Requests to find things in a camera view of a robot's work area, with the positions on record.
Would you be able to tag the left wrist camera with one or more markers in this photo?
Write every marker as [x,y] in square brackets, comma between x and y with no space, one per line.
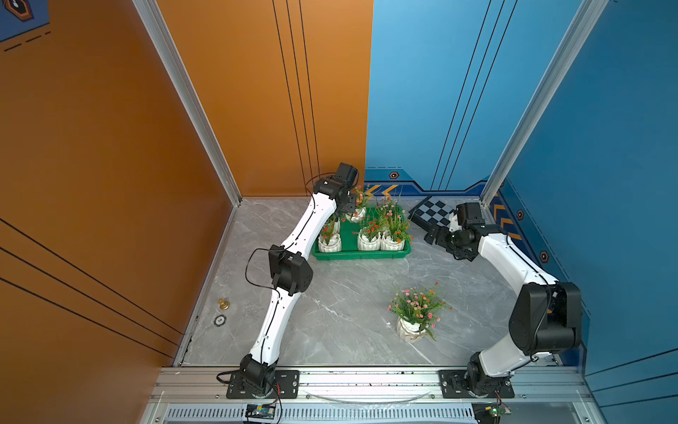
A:
[347,175]

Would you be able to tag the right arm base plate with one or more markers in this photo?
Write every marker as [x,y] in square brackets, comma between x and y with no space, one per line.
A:
[458,384]

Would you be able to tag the black white chessboard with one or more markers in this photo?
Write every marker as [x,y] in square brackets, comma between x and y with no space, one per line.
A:
[432,212]

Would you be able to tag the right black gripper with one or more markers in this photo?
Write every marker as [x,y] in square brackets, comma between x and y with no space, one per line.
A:
[440,240]

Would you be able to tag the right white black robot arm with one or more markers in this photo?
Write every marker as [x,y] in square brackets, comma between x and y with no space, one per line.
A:
[546,318]

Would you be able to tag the green plastic storage tray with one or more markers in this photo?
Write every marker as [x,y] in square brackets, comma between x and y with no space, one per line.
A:
[349,236]

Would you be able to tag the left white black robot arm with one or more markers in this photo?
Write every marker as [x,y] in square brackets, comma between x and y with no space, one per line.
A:
[291,275]

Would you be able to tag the green circuit board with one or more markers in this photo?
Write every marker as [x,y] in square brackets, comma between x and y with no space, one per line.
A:
[490,414]
[259,412]

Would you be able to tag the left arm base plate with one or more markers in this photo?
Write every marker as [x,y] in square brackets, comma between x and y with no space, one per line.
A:
[283,383]

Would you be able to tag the aluminium front rail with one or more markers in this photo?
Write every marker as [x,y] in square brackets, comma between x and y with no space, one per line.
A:
[374,384]

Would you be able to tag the right green circuit board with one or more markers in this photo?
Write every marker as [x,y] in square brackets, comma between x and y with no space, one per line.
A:
[490,414]

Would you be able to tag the small brass fitting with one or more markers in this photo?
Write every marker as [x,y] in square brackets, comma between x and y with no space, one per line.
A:
[224,304]

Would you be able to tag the orange flower pot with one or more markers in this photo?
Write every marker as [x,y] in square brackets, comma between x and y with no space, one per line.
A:
[394,232]
[363,196]

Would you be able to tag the pink flower pot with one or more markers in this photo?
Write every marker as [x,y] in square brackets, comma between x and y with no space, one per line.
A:
[417,311]
[334,223]

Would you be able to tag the red flower pot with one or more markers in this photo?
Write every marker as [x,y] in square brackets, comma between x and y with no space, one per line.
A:
[369,235]
[329,242]
[388,209]

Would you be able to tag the left green circuit board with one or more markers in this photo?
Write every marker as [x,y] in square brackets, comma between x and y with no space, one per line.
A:
[259,412]

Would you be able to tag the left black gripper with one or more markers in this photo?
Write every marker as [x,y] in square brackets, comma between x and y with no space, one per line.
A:
[351,205]

